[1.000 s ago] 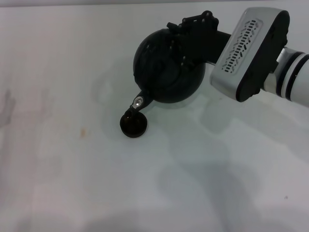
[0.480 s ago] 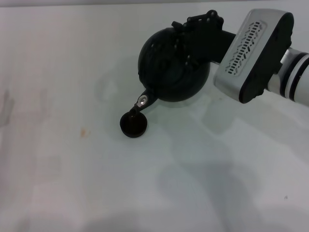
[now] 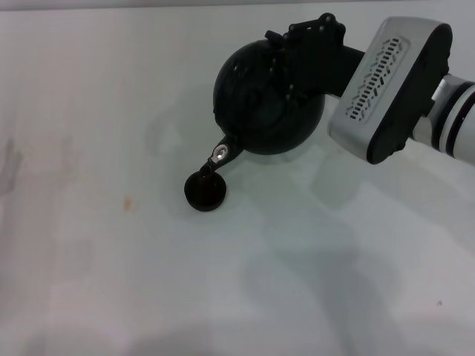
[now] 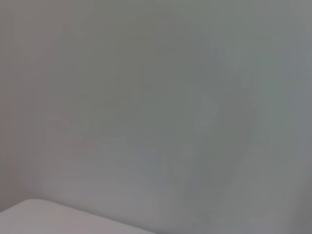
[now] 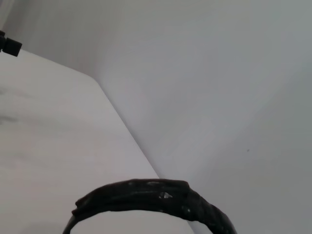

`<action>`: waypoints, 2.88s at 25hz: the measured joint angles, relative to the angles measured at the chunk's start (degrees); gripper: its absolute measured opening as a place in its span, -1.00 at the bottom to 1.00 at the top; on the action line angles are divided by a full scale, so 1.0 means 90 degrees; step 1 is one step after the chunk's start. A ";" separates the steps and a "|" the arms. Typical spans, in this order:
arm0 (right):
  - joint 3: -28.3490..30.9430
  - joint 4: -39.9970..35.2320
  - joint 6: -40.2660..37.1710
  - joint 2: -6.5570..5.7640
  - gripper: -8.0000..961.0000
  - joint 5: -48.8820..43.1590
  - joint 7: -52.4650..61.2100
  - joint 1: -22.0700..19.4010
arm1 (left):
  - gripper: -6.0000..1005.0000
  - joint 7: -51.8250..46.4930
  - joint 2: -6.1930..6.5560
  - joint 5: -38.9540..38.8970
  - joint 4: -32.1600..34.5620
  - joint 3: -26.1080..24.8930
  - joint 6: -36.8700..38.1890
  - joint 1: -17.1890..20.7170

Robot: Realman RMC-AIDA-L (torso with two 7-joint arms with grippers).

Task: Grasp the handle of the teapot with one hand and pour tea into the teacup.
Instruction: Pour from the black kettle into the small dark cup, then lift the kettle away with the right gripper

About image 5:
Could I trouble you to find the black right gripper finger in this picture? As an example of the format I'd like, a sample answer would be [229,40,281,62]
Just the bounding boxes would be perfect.
[0,30,23,57]

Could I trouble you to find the black round teapot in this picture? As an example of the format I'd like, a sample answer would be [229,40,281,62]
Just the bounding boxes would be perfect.
[62,178,238,234]

